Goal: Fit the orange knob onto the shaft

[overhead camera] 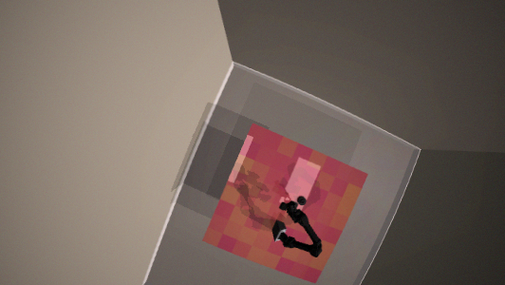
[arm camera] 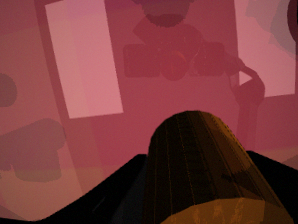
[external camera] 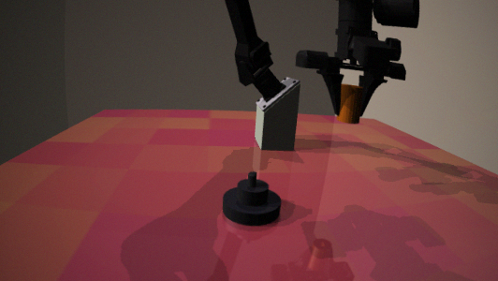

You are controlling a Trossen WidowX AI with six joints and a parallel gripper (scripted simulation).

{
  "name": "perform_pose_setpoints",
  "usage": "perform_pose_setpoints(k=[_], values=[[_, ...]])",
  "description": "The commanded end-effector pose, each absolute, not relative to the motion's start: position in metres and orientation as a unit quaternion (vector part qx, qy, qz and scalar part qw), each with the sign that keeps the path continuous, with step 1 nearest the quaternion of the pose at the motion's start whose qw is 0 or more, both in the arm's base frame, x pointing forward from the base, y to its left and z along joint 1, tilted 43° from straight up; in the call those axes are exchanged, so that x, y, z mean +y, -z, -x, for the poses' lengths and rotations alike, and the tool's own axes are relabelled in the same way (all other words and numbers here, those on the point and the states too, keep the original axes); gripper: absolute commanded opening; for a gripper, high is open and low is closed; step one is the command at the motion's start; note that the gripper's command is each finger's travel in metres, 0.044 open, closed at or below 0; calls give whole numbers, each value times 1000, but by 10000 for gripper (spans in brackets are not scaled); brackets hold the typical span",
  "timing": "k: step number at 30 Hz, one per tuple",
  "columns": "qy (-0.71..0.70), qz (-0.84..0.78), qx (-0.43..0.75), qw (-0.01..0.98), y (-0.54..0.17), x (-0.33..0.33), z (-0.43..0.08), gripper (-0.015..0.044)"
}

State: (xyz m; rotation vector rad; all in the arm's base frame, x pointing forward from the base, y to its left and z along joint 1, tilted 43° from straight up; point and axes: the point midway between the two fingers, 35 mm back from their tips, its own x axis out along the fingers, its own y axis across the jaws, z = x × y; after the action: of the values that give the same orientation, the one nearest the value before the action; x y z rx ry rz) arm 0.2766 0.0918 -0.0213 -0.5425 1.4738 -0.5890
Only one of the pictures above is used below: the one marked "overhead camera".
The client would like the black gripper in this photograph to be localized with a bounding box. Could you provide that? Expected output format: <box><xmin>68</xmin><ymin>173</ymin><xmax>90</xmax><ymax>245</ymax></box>
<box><xmin>279</xmin><ymin>202</ymin><xmax>290</xmax><ymax>215</ymax></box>

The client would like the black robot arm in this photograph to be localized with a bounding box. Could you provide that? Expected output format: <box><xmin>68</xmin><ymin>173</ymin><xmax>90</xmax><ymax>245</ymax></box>
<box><xmin>278</xmin><ymin>201</ymin><xmax>323</xmax><ymax>257</ymax></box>

